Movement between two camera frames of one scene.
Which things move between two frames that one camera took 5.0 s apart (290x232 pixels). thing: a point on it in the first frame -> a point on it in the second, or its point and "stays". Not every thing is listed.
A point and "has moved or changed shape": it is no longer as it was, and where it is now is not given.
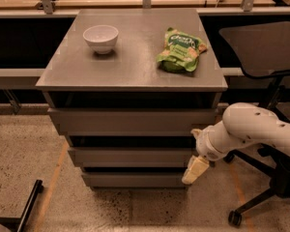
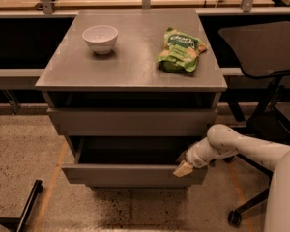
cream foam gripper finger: [196, 168] -> [184, 168]
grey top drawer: [131, 121] stays
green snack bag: [181, 51] stays
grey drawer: [132, 157] has moved or changed shape
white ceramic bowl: [101, 38] stays
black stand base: [17, 224] stays
